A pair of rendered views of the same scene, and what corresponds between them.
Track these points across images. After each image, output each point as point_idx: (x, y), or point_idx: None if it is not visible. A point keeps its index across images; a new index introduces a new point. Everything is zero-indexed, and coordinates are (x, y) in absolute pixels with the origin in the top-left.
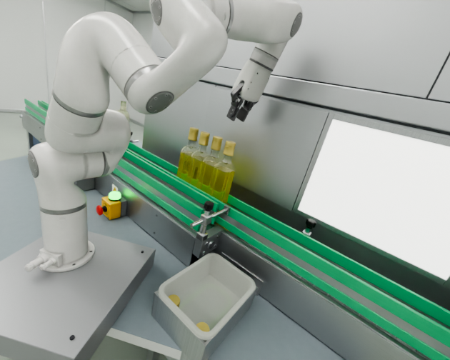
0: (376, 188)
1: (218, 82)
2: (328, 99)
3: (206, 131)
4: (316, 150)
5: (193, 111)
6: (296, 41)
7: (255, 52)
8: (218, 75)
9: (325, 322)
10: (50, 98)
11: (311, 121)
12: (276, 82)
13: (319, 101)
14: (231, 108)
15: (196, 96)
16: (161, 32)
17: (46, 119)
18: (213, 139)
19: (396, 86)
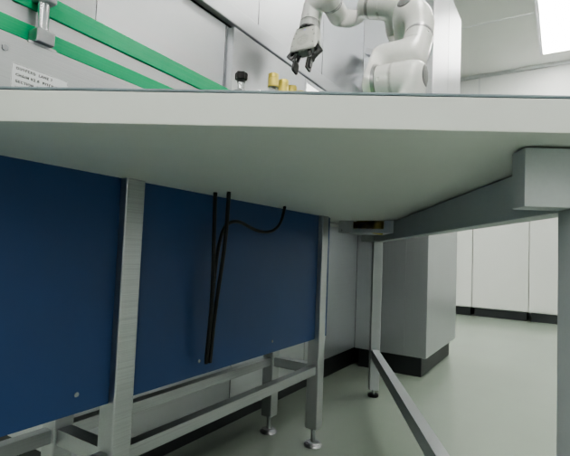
0: None
1: (238, 24)
2: (301, 68)
3: (235, 83)
4: None
5: (203, 51)
6: (277, 14)
7: (317, 22)
8: (236, 16)
9: None
10: (429, 33)
11: (299, 82)
12: (278, 44)
13: (299, 68)
14: (310, 60)
15: (205, 30)
16: None
17: (429, 45)
18: (295, 88)
19: (314, 67)
